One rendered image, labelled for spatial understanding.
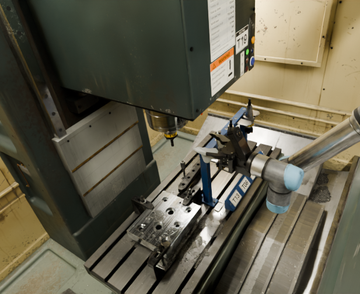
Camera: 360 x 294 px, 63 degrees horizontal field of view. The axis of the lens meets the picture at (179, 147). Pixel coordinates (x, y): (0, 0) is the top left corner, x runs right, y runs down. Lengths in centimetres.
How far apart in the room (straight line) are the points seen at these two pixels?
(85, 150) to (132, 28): 74
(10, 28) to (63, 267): 132
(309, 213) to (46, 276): 153
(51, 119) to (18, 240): 89
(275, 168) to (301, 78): 109
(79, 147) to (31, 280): 90
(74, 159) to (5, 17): 62
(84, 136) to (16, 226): 74
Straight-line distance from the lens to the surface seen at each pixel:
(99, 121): 146
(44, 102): 129
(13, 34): 121
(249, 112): 161
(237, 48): 107
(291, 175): 95
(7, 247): 197
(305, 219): 181
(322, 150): 102
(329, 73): 192
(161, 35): 83
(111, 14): 93
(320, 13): 183
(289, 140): 214
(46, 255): 207
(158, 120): 105
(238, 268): 155
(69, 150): 139
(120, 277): 142
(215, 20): 91
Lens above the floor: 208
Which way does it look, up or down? 36 degrees down
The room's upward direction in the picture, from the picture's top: 8 degrees counter-clockwise
